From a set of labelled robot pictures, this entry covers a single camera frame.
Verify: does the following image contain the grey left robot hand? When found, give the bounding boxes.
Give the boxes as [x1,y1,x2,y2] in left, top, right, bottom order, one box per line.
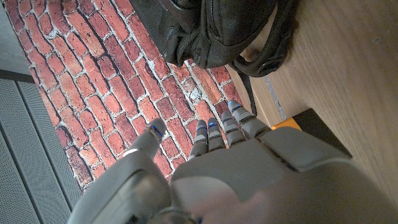
[67,99,398,224]

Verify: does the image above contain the black backpack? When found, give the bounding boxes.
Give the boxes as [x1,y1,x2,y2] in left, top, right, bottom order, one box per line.
[129,0,301,116]

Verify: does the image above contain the grey tape outline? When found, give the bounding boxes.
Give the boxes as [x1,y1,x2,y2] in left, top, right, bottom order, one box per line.
[264,76,287,121]

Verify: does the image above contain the orange emergency stop button box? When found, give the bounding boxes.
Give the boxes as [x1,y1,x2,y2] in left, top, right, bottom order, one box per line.
[271,108,354,159]

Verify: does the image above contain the red brick print backdrop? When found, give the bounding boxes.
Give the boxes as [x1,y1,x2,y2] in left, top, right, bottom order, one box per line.
[2,0,243,190]

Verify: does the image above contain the grey perforated wall panel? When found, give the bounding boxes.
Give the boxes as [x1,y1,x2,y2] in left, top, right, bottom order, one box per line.
[0,70,83,224]

